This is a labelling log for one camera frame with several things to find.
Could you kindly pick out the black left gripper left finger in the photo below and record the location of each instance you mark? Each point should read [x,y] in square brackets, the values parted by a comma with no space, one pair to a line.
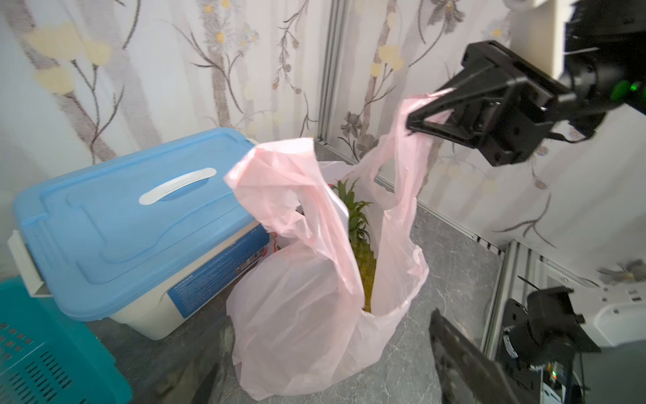
[210,389]

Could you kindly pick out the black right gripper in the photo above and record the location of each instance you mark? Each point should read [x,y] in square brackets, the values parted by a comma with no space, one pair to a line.
[510,106]

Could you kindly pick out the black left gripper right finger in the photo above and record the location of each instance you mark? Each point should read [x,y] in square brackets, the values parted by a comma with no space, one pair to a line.
[464,373]

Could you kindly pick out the pink plastic bag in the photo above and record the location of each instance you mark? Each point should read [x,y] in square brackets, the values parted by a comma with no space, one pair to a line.
[301,319]

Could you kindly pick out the teal plastic basket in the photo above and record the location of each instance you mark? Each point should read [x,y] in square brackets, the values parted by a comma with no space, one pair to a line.
[47,357]

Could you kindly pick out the blue lidded storage box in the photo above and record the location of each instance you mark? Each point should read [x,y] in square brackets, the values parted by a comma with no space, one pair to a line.
[145,240]

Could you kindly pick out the aluminium mounting rail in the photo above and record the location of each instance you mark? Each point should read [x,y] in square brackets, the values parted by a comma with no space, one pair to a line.
[534,332]

